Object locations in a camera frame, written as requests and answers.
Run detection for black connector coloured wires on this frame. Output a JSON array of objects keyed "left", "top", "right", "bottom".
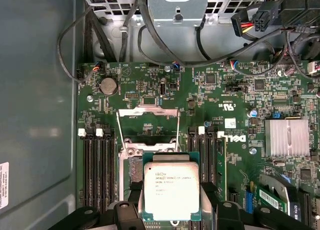
[{"left": 230, "top": 1, "right": 280, "bottom": 39}]

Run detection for blue header connector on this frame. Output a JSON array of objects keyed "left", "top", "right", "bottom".
[{"left": 245, "top": 181, "right": 255, "bottom": 213}]

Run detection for silver finned heatsink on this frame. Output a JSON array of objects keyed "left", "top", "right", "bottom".
[{"left": 264, "top": 118, "right": 311, "bottom": 157}]

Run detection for green motherboard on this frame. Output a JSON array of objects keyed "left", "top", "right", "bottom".
[{"left": 76, "top": 61, "right": 320, "bottom": 230}]

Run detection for thin black looped wire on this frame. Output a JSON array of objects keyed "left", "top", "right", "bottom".
[{"left": 56, "top": 4, "right": 101, "bottom": 85}]

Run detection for black cable bundle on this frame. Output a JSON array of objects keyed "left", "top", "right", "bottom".
[{"left": 274, "top": 0, "right": 320, "bottom": 78}]

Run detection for white case sticker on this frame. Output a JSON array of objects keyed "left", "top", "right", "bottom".
[{"left": 0, "top": 161, "right": 10, "bottom": 210}]

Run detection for metal socket cover frame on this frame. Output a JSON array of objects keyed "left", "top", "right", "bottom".
[{"left": 116, "top": 106, "right": 182, "bottom": 152}]

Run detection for black sleeved cable pair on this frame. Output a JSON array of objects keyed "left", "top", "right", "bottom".
[{"left": 84, "top": 8, "right": 117, "bottom": 63}]

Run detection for thick black cable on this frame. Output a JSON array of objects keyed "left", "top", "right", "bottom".
[{"left": 136, "top": 0, "right": 288, "bottom": 68}]

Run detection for RAM slot white clip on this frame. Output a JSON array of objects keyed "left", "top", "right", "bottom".
[
  {"left": 77, "top": 128, "right": 92, "bottom": 210},
  {"left": 197, "top": 126, "right": 208, "bottom": 184},
  {"left": 95, "top": 128, "right": 109, "bottom": 210}
]

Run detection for black open PC case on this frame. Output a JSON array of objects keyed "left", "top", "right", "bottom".
[{"left": 0, "top": 0, "right": 320, "bottom": 230}]

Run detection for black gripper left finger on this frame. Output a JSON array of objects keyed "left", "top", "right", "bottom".
[{"left": 46, "top": 180, "right": 146, "bottom": 230}]

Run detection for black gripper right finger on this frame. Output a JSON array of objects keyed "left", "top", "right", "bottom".
[{"left": 199, "top": 182, "right": 311, "bottom": 230}]

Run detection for black expansion slot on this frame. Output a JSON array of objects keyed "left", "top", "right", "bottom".
[{"left": 227, "top": 186, "right": 239, "bottom": 208}]

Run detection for black cable with tie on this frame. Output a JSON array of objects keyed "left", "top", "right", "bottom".
[{"left": 118, "top": 0, "right": 142, "bottom": 63}]

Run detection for black graphics card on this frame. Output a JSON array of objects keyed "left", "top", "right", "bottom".
[{"left": 257, "top": 173, "right": 305, "bottom": 230}]

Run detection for silver green CPU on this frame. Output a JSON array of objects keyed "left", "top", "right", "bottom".
[{"left": 141, "top": 151, "right": 202, "bottom": 222}]

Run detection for silver metal drive cage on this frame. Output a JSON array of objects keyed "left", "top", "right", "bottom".
[{"left": 76, "top": 0, "right": 266, "bottom": 28}]

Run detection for round coin battery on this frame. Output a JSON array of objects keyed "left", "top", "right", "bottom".
[{"left": 99, "top": 76, "right": 119, "bottom": 95}]

